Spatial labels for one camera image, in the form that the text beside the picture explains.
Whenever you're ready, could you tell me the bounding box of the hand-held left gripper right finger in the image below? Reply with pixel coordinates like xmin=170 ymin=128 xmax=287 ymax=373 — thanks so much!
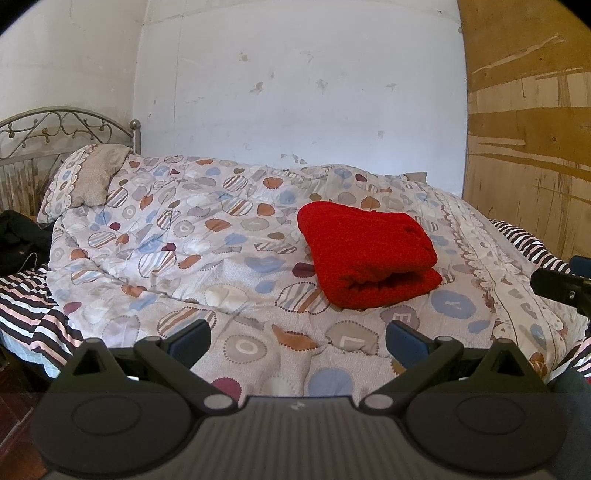
xmin=361 ymin=322 xmax=552 ymax=411

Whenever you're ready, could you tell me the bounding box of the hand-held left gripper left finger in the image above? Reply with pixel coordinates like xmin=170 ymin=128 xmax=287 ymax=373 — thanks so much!
xmin=58 ymin=319 xmax=238 ymax=412

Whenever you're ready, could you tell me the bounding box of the red knit sweater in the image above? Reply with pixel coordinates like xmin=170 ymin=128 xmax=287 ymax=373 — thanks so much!
xmin=297 ymin=201 xmax=443 ymax=310

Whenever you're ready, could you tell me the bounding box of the patterned duvet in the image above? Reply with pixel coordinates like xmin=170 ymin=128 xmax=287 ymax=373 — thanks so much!
xmin=36 ymin=154 xmax=589 ymax=398

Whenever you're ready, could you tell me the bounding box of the dark grey cloth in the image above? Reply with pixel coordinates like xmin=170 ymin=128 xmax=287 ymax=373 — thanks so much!
xmin=547 ymin=364 xmax=591 ymax=480

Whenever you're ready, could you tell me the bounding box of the plywood panel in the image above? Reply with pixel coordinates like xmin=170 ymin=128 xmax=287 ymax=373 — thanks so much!
xmin=457 ymin=0 xmax=591 ymax=278

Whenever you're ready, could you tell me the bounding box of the striped bed sheet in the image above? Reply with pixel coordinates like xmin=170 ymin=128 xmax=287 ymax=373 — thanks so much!
xmin=0 ymin=219 xmax=591 ymax=384

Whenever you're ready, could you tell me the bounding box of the patterned pillow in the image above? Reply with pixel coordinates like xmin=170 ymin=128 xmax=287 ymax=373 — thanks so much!
xmin=37 ymin=144 xmax=134 ymax=224

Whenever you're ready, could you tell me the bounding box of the black jacket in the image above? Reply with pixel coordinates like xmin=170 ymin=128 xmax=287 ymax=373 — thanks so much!
xmin=0 ymin=210 xmax=54 ymax=276

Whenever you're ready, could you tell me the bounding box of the metal bed headboard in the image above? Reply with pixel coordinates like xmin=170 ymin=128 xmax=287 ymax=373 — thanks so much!
xmin=0 ymin=107 xmax=141 ymax=215

